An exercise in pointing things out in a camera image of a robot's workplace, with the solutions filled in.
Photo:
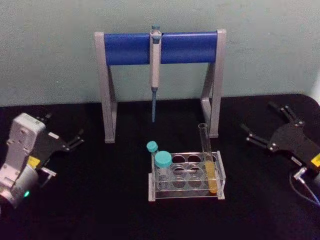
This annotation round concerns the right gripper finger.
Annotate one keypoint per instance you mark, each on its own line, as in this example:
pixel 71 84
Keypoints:
pixel 256 138
pixel 285 112

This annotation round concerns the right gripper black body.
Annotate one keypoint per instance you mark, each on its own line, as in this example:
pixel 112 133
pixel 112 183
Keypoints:
pixel 291 140

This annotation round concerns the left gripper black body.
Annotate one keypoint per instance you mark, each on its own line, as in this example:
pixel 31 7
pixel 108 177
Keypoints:
pixel 51 143

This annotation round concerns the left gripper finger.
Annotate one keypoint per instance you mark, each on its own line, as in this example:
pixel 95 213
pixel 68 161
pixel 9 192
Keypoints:
pixel 75 141
pixel 44 118

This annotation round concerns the glass tube with yellow liquid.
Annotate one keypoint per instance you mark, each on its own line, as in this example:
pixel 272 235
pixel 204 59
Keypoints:
pixel 210 167

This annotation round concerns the small teal-capped tube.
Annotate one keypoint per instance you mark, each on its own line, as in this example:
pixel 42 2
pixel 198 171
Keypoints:
pixel 151 147

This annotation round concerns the black table cloth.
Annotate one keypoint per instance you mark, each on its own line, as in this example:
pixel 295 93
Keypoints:
pixel 105 215

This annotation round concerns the clear tube rack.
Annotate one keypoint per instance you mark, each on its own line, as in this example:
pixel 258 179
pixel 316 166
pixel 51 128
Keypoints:
pixel 186 178

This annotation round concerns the large teal-capped tube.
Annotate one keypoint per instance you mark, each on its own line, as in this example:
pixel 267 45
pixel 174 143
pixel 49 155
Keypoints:
pixel 163 160

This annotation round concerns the grey pipette with blue tip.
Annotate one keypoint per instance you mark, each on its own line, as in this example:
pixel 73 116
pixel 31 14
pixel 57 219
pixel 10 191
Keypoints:
pixel 155 65

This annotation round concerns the grey stand with blue bar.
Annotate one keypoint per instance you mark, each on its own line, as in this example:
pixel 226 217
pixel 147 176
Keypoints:
pixel 160 47

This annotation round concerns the pale wall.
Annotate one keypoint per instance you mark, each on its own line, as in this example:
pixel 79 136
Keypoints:
pixel 50 50

